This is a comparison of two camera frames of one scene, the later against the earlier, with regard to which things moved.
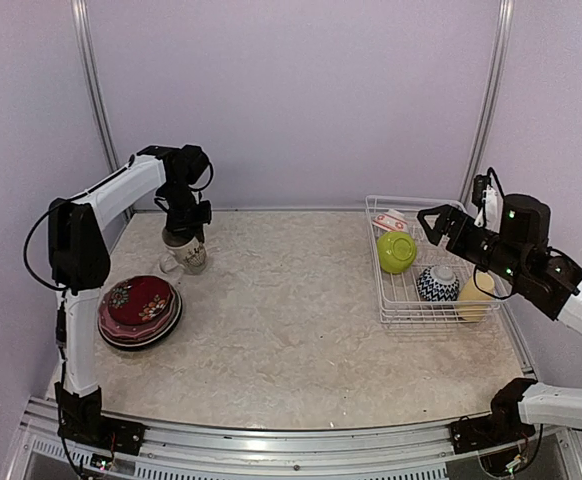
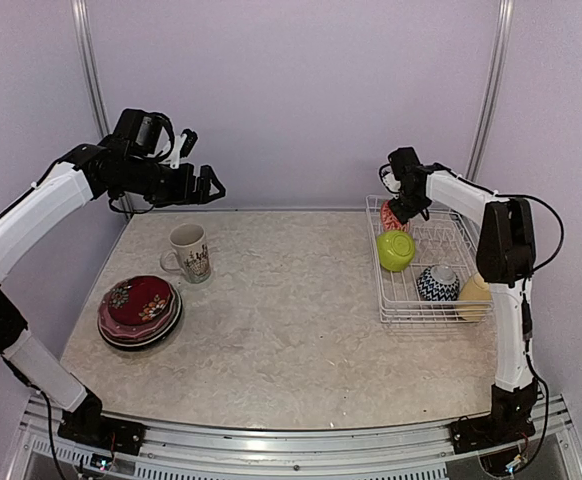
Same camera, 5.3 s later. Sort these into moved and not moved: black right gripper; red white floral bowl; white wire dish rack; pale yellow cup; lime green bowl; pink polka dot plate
Moved: black right gripper; red white floral bowl
Not moved: lime green bowl; pink polka dot plate; white wire dish rack; pale yellow cup
